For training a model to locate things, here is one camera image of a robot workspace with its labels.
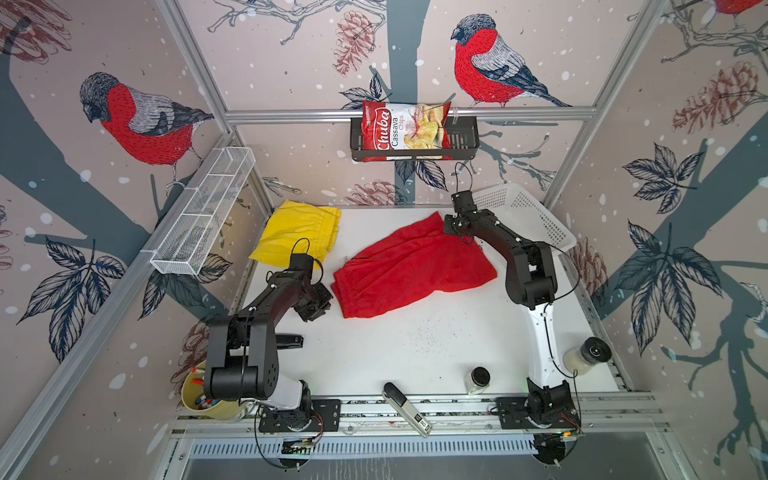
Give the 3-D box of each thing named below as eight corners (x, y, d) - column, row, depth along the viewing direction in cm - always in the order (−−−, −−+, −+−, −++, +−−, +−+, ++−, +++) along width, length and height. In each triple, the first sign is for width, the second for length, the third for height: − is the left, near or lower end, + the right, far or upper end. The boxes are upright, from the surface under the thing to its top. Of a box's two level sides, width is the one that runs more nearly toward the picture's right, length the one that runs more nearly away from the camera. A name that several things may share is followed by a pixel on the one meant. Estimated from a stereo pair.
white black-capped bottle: (567, 376, 82) (591, 362, 72) (558, 353, 86) (580, 336, 76) (589, 376, 82) (617, 362, 72) (580, 353, 86) (605, 336, 76)
